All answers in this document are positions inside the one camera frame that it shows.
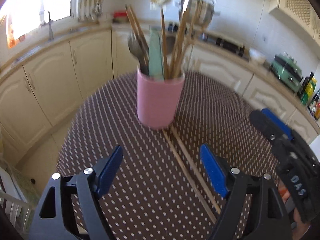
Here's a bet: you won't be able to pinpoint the wooden chopstick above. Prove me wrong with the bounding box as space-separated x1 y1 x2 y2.
161 8 169 80
169 8 189 78
170 125 221 214
162 130 216 224

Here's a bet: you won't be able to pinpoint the person's hand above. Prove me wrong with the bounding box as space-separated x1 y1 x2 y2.
278 182 311 235

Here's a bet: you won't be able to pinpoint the green oil bottle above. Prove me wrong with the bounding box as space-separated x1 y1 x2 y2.
301 77 317 105

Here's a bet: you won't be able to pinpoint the brown polka dot tablecloth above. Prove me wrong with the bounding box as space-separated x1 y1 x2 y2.
57 72 279 239

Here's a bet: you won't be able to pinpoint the green electric cooker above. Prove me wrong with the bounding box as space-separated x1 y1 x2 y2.
271 54 303 93

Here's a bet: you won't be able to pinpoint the white ceramic bowl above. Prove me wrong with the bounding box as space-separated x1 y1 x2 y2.
249 48 266 64

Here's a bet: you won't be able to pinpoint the lower cream cabinets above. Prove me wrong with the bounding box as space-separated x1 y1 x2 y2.
1 27 319 164

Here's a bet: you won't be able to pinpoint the cream cabinets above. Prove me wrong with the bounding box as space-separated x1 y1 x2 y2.
1 27 319 164
268 0 319 53

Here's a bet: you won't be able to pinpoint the black gas stove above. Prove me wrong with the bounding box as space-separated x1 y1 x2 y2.
167 22 246 58

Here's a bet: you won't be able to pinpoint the pink utensil cup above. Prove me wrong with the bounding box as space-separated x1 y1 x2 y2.
137 69 185 130

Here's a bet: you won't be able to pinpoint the upper cream cabinets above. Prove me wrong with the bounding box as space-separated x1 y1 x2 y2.
268 0 319 53

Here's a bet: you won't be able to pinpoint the mint green utensil case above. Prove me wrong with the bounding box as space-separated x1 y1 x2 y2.
149 28 164 80

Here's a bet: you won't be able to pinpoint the chrome faucet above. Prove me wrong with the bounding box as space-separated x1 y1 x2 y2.
39 10 54 41

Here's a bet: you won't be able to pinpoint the metal spoon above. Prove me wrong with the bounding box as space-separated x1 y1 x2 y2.
128 32 149 76

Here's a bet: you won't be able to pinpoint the stainless steel steamer pot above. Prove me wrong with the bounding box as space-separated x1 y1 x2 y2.
177 0 220 29

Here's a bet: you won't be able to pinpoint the red container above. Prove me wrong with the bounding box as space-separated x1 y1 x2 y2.
113 10 129 23

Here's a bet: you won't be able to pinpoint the hanging utensil rack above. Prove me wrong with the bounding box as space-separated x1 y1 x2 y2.
78 0 102 22

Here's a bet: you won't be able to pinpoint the window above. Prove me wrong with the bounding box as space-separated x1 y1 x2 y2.
1 0 79 48

